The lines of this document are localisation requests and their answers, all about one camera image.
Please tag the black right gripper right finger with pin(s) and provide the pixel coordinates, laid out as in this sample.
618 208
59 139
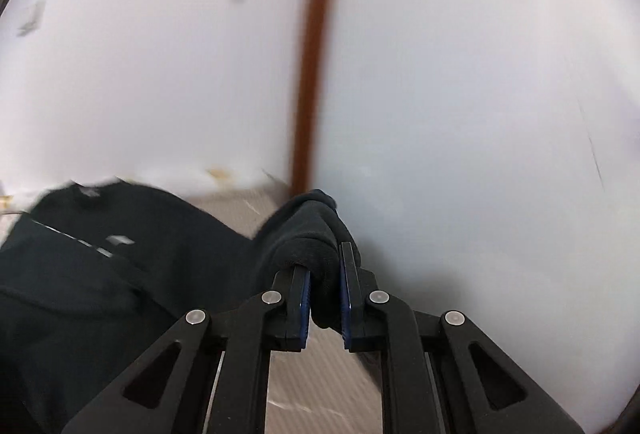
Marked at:
440 374

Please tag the brown wooden door frame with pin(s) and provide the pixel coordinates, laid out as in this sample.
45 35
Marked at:
309 88

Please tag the striped quilted mattress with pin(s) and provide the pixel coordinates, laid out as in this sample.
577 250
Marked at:
323 389

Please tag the white wall switch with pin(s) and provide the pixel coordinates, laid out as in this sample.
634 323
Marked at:
32 19

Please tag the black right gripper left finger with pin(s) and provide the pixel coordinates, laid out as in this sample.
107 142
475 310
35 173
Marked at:
207 373

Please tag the white rolled paper with lemons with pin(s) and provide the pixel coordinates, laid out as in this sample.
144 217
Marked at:
188 183

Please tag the black sweatshirt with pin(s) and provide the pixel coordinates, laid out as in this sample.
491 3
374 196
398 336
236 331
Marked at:
92 276

